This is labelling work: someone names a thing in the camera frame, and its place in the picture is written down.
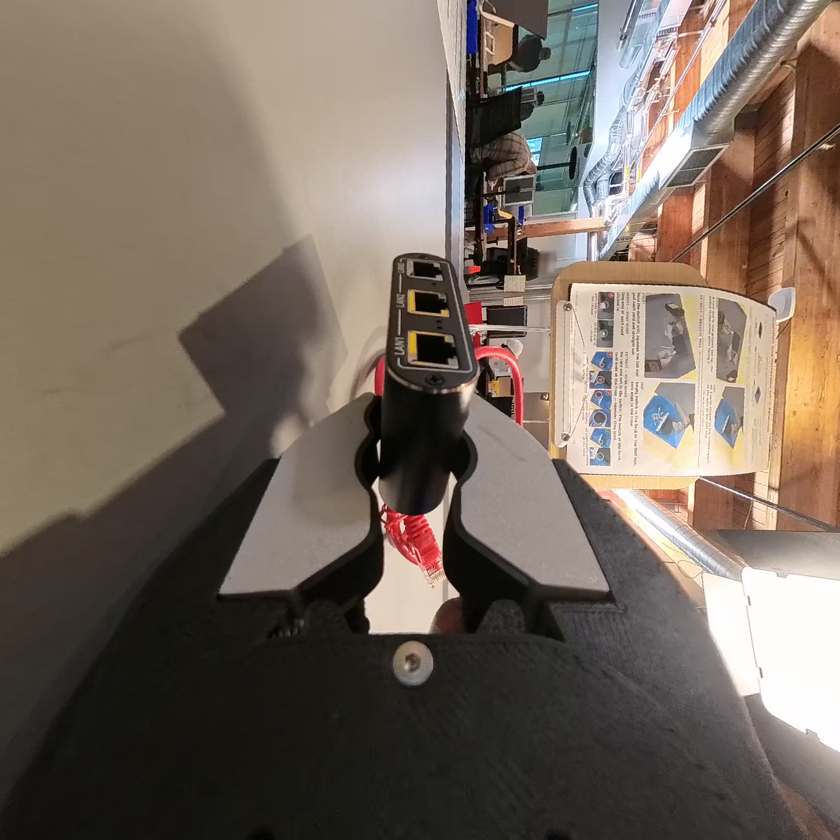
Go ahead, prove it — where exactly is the black metal pole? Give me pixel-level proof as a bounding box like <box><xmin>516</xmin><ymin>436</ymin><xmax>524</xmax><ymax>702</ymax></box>
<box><xmin>676</xmin><ymin>128</ymin><xmax>840</xmax><ymax>260</ymax></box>

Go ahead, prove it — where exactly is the printed instruction sheet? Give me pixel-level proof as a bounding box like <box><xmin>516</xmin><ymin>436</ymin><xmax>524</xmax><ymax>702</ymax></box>
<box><xmin>567</xmin><ymin>282</ymin><xmax>777</xmax><ymax>476</ymax></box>

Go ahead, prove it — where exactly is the person's right hand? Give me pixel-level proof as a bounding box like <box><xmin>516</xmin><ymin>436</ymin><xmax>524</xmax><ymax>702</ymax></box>
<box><xmin>430</xmin><ymin>598</ymin><xmax>468</xmax><ymax>636</ymax></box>

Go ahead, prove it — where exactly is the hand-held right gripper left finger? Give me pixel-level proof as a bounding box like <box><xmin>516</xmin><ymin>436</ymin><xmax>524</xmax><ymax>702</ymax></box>
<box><xmin>218</xmin><ymin>394</ymin><xmax>386</xmax><ymax>601</ymax></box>

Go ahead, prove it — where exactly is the white sheet stand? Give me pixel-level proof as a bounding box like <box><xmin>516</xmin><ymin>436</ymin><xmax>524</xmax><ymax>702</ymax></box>
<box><xmin>469</xmin><ymin>298</ymin><xmax>592</xmax><ymax>450</ymax></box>

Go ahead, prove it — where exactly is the red ethernet cable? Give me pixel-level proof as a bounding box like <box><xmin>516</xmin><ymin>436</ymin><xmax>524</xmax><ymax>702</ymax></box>
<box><xmin>371</xmin><ymin>344</ymin><xmax>526</xmax><ymax>589</ymax></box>

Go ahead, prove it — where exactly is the silver ventilation duct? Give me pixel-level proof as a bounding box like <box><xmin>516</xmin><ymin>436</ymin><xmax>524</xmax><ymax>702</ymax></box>
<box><xmin>659</xmin><ymin>0</ymin><xmax>831</xmax><ymax>191</ymax></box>
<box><xmin>584</xmin><ymin>112</ymin><xmax>657</xmax><ymax>260</ymax></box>
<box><xmin>623</xmin><ymin>489</ymin><xmax>749</xmax><ymax>581</ymax></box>

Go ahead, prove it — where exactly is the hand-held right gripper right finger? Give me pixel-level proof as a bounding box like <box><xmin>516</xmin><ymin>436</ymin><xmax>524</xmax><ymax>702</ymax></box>
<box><xmin>443</xmin><ymin>397</ymin><xmax>617</xmax><ymax>603</ymax></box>

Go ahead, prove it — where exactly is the instruction poster board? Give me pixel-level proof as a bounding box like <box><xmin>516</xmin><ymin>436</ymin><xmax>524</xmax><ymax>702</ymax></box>
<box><xmin>548</xmin><ymin>261</ymin><xmax>778</xmax><ymax>492</ymax></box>

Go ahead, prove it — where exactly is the black ethernet port box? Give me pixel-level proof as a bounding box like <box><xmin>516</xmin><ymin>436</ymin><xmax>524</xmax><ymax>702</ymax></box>
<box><xmin>377</xmin><ymin>251</ymin><xmax>479</xmax><ymax>516</ymax></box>

